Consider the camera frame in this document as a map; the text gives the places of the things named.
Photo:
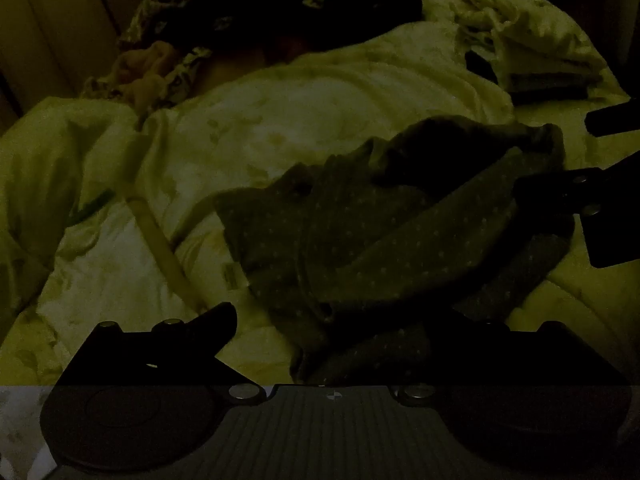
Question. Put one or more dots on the tan crumpled cloth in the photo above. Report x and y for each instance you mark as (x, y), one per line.
(142, 72)

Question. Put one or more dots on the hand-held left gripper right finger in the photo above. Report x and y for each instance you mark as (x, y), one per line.
(505, 355)

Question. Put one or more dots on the white floral quilt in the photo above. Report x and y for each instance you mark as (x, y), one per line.
(280, 125)

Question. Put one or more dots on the dark folded cloth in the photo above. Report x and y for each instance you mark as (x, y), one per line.
(547, 87)

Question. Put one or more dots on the dark patterned cloth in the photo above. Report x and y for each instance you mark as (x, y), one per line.
(280, 5)

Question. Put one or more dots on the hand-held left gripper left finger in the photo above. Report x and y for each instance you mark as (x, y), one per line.
(200, 332)

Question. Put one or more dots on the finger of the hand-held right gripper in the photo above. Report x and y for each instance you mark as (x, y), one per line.
(540, 187)
(612, 119)

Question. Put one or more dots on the grey dotted small garment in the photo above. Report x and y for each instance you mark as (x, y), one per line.
(380, 240)

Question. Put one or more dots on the reddish brown cloth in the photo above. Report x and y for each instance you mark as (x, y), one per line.
(250, 60)

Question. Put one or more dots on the crumpled white cloth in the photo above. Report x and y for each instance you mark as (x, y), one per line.
(525, 25)

